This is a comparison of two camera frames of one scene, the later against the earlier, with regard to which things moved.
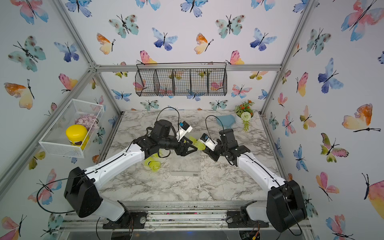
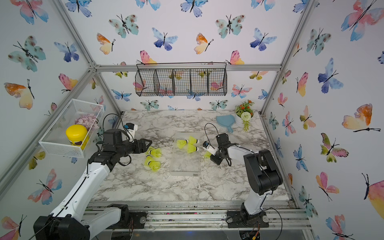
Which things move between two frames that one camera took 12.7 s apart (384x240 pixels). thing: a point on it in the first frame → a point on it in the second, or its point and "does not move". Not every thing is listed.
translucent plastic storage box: [187, 165] does not move
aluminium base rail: [175, 216] does not move
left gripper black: [183, 151] → [142, 144]
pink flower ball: [90, 120] does not move
